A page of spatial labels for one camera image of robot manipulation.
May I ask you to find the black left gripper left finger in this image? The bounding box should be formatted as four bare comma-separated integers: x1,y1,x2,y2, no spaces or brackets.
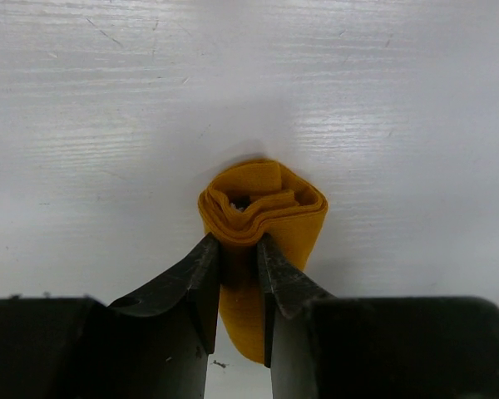
0,235,220,398

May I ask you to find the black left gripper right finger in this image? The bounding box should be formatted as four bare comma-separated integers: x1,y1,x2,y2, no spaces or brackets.
256,235,499,398

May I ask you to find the mustard yellow striped sock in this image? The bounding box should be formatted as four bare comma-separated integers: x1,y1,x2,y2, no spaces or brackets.
198,159,328,363

